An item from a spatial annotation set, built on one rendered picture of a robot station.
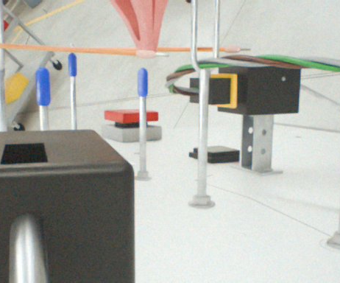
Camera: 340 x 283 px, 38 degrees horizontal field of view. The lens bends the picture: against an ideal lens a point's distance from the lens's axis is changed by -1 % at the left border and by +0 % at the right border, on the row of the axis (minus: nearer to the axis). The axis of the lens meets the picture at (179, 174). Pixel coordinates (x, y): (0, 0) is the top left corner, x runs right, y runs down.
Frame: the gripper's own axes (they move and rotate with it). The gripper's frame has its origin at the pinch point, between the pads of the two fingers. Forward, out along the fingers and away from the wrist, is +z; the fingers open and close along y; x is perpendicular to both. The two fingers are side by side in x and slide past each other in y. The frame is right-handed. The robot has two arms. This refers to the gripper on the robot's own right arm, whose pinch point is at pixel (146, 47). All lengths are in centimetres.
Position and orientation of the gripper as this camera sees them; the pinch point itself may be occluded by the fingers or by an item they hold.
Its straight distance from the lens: 40.5
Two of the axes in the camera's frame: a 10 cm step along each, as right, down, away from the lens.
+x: -5.0, -2.0, 8.4
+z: 1.3, 9.5, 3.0
